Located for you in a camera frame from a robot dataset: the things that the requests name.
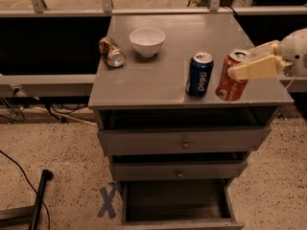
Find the black metal leg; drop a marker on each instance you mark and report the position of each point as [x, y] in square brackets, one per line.
[27, 214]

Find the grey drawer cabinet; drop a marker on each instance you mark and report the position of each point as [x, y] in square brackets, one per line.
[159, 82]

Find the grey middle drawer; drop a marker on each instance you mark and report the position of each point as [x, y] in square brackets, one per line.
[177, 166]

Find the grey drawer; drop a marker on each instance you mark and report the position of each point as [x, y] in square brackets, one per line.
[177, 205]
[178, 131]
[177, 166]

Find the grey top drawer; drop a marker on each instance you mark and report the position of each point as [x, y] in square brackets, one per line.
[178, 131]

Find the grey metal railing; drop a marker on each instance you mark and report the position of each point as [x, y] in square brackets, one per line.
[48, 11]

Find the grey bottom drawer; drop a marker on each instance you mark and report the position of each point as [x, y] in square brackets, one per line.
[177, 205]

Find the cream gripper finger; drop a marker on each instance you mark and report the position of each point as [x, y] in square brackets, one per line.
[262, 68]
[267, 49]

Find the white bowl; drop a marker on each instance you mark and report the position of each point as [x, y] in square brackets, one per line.
[147, 41]

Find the red coke can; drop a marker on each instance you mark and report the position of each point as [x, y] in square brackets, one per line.
[229, 89]

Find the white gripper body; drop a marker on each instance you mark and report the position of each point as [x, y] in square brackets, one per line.
[295, 52]

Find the blue pepsi can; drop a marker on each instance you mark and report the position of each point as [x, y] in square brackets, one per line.
[200, 69]

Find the blue tape cross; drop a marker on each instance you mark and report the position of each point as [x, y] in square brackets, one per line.
[108, 197]

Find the brown can lying down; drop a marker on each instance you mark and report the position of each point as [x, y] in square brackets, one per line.
[111, 53]

